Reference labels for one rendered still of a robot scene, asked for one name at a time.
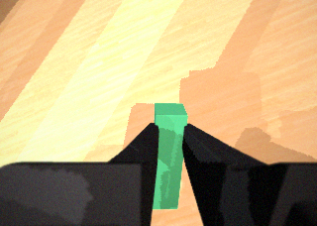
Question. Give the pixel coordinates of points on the green rectangular post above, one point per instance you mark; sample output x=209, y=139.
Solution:
x=171, y=119

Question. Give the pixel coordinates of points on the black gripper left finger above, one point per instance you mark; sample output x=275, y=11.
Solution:
x=118, y=192

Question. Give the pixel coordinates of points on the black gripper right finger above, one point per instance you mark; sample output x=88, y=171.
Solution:
x=232, y=188

